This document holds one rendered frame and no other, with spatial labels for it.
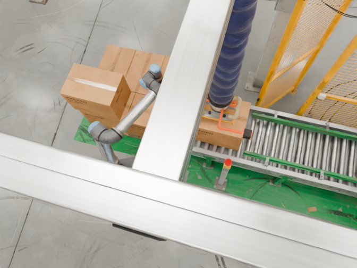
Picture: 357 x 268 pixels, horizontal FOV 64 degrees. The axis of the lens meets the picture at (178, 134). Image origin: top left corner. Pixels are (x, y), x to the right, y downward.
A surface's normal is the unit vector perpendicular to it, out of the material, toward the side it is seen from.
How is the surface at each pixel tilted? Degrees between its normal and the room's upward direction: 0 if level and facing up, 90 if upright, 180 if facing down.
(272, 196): 0
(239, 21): 82
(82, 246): 0
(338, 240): 0
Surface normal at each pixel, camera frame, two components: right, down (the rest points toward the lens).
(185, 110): -0.07, -0.35
